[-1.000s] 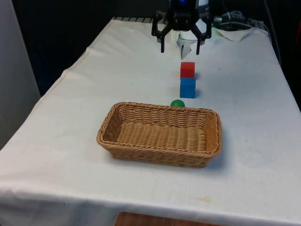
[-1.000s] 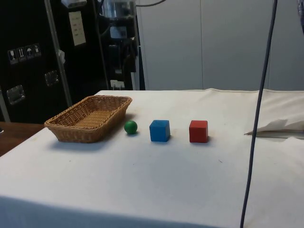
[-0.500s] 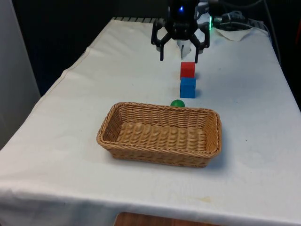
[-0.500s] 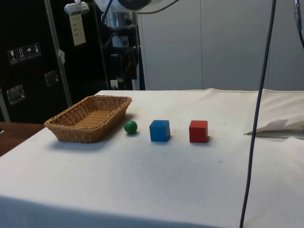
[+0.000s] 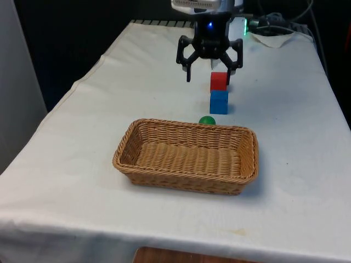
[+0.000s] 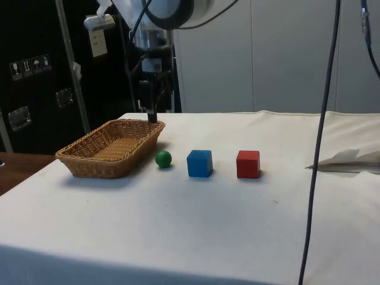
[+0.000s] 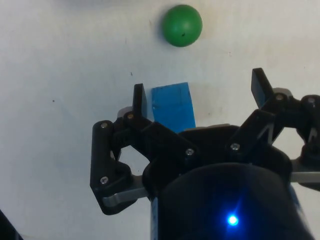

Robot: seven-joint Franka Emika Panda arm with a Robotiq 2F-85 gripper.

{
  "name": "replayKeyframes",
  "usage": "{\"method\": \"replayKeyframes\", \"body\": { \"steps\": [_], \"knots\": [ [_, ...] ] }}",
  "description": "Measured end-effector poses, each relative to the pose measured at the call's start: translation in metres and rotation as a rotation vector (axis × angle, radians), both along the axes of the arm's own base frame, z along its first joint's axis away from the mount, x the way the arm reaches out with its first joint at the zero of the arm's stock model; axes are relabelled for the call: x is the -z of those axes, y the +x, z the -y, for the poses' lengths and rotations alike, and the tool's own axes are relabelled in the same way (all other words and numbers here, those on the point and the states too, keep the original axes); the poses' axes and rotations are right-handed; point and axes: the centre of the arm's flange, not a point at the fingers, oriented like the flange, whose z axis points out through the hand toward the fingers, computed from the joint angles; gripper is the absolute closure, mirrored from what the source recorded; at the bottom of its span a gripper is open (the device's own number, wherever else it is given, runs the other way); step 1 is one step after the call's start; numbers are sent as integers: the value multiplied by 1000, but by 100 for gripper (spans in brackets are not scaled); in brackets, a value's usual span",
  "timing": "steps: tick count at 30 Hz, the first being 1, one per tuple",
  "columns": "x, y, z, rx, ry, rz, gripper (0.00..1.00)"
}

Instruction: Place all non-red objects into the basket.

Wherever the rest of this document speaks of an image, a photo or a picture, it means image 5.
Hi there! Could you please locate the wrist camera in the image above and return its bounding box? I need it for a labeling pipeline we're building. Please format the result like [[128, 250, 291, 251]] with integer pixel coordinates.
[[171, 0, 222, 14]]

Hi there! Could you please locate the wicker basket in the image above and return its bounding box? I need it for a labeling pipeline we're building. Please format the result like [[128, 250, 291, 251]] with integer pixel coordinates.
[[112, 118, 260, 196]]

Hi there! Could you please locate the green ball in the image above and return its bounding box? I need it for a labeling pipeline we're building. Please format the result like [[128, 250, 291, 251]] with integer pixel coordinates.
[[199, 115, 217, 127]]

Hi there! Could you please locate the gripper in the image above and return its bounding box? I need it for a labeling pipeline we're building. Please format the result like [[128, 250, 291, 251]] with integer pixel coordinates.
[[175, 12, 245, 85]]

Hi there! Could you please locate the blue cube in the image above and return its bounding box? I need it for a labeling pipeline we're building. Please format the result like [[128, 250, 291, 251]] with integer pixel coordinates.
[[209, 90, 229, 115]]

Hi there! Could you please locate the red cube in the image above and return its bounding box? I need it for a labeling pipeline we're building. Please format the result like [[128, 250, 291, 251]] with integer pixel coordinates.
[[210, 71, 229, 92]]

